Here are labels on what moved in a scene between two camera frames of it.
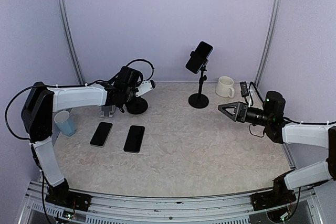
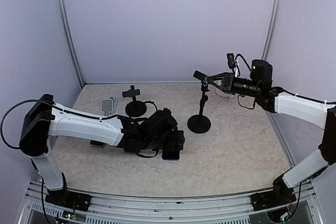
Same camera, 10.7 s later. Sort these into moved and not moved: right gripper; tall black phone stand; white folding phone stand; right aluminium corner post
Moved: tall black phone stand; right gripper
Not moved: right aluminium corner post; white folding phone stand
